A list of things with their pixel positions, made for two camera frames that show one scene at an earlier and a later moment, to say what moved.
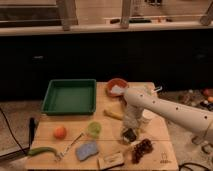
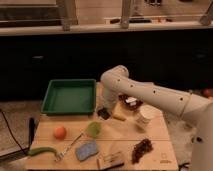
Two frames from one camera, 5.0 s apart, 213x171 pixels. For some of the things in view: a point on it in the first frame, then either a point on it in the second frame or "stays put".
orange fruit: x=60 y=132 stays put
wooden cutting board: x=95 y=142 stays put
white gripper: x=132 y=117 to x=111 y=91
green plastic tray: x=70 y=97 stays put
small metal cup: x=129 y=135 to x=104 y=113
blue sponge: x=87 y=149 stays put
